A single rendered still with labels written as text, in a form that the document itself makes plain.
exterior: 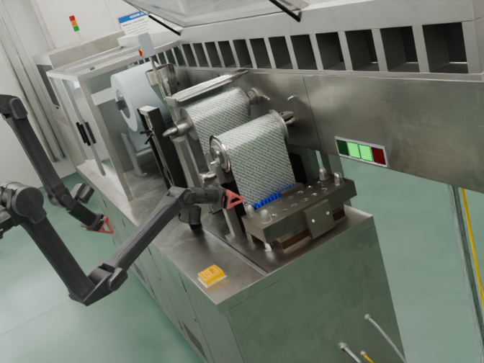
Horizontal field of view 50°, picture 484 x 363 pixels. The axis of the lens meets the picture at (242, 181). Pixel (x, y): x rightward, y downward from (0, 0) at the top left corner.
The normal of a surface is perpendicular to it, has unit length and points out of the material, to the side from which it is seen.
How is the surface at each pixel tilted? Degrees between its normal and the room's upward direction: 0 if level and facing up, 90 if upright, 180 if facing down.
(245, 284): 0
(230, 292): 0
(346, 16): 90
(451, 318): 0
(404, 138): 90
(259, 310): 90
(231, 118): 92
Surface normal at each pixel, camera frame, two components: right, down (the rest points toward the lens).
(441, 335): -0.29, -0.89
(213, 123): 0.46, 0.23
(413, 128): -0.84, 0.41
